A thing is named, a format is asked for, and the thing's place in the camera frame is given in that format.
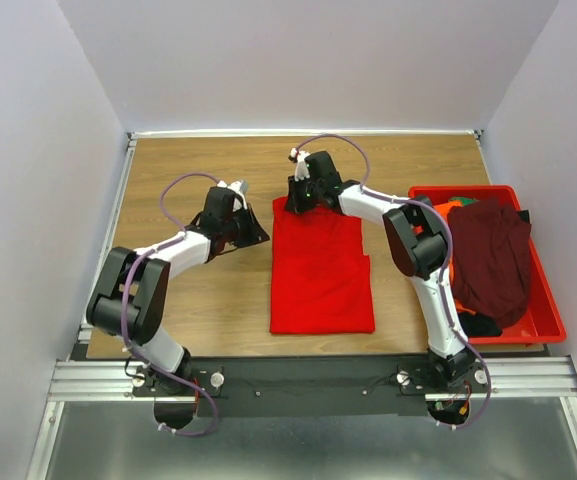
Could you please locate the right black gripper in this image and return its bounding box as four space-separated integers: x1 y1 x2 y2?
282 173 321 215

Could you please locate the red t shirt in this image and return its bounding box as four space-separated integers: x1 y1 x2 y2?
269 197 375 335

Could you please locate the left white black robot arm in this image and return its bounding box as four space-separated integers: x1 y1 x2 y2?
85 180 270 395

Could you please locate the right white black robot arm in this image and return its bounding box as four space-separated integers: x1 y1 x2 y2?
287 148 475 392

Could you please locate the orange t shirt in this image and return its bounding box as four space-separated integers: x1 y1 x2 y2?
434 200 476 315

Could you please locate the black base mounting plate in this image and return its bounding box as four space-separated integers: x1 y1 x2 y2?
131 354 489 428

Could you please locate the green t shirt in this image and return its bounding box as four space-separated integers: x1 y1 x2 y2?
450 197 477 206

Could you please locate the maroon t shirt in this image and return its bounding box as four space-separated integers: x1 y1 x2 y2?
446 196 534 326

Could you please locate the red plastic bin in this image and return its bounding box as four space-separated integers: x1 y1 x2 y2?
408 185 566 347

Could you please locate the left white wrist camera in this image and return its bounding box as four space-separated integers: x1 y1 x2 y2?
217 179 249 212

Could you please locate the aluminium frame rail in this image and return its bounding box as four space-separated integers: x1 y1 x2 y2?
25 132 137 479

